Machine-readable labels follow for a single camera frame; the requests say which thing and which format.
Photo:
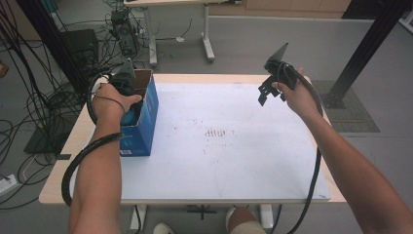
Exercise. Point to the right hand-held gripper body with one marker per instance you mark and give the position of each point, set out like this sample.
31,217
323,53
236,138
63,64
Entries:
282,73

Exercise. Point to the dark metal stand post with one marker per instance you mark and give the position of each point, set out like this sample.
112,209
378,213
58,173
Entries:
52,45

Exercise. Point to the person's right hand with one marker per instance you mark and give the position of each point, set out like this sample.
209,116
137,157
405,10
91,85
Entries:
300,97

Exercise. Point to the blue cardboard box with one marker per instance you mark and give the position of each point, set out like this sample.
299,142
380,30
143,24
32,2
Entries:
142,126

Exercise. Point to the black equipment box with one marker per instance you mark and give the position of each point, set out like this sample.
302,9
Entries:
81,44

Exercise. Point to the light wooden table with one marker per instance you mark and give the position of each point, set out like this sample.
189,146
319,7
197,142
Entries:
207,78

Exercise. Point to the black floor plate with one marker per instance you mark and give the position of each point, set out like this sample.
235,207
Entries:
42,139

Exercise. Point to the black computer tower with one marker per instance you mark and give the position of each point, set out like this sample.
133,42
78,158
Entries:
124,32

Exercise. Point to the green floor mat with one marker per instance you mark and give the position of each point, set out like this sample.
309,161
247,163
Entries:
354,113

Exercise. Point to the white-legged desk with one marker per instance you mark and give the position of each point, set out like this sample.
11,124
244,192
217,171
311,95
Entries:
207,42

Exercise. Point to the black metal frame post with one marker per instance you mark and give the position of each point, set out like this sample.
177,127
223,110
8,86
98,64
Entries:
367,55

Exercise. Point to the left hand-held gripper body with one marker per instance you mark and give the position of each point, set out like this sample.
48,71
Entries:
125,79

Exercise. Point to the white power strip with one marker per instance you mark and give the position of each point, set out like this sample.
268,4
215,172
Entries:
6,184

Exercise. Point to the person's left hand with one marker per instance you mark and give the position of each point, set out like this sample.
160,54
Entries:
112,102

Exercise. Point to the white table mat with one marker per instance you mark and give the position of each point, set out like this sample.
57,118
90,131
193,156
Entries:
227,156

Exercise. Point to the person's leg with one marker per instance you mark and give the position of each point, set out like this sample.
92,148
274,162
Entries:
245,222

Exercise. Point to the black tape strip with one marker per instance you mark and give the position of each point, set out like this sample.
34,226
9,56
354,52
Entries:
63,156

